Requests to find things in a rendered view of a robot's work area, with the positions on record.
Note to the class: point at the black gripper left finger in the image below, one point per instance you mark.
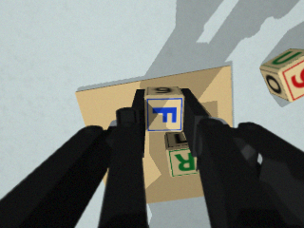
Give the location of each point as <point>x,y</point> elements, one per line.
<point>57,192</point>

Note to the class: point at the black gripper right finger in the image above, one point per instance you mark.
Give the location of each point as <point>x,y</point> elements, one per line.
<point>231,178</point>

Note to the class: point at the tan flat mat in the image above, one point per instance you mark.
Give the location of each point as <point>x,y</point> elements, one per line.
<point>211,87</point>

